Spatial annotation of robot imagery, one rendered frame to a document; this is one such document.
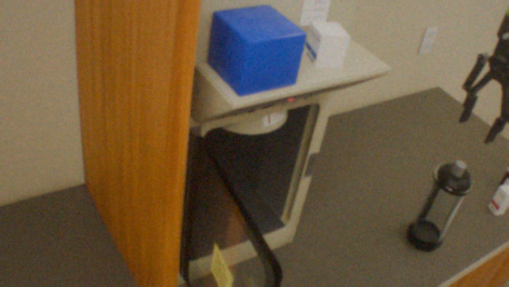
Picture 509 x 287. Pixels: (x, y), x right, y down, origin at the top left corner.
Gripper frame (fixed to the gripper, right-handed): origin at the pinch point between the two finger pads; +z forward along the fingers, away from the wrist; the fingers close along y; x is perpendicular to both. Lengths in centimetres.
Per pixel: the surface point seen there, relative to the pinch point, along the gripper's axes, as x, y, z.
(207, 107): -66, -9, -13
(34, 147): -85, -58, 27
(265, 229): -42, -16, 32
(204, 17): -65, -15, -25
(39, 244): -91, -38, 40
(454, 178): -2.3, 1.4, 15.5
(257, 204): -40, -24, 32
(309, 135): -34.9, -17.8, 7.5
